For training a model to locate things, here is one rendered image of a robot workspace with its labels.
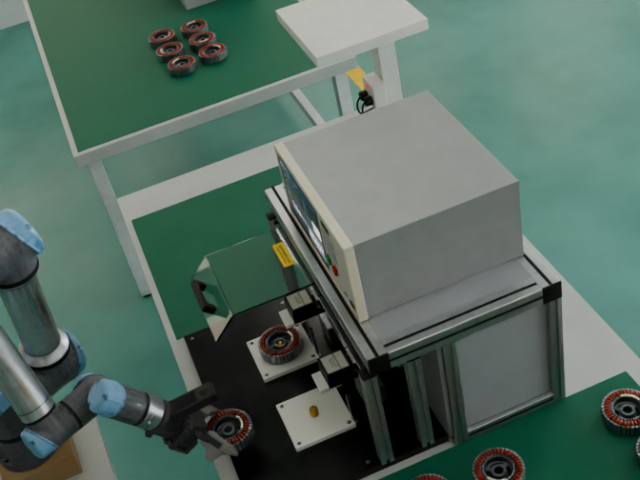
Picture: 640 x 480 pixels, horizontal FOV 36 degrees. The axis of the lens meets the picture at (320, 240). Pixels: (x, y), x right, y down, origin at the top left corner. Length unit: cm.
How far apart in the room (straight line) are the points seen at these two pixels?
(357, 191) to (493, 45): 319
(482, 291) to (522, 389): 30
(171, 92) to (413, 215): 196
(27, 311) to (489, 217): 100
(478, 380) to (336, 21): 126
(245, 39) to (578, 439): 233
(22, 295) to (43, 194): 275
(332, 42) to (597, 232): 152
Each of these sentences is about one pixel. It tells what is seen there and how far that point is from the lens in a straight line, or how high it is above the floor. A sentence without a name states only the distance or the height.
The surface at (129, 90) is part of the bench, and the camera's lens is 387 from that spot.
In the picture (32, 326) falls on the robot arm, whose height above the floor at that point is 117.
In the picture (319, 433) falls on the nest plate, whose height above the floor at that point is 78.
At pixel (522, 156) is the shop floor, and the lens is 433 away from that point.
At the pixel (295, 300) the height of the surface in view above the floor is 92.
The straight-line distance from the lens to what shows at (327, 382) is 224.
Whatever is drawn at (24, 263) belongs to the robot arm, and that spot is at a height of 136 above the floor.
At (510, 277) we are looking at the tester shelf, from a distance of 209.
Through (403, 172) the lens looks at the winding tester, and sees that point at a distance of 207.
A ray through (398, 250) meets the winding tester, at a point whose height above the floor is 126.
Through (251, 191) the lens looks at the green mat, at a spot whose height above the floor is 75.
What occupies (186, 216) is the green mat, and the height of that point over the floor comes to 75.
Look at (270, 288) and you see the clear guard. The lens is 224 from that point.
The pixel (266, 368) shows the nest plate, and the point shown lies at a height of 78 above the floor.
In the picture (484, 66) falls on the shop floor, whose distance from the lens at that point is 500.
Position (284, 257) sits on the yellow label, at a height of 107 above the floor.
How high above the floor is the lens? 253
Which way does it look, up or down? 39 degrees down
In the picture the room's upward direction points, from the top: 14 degrees counter-clockwise
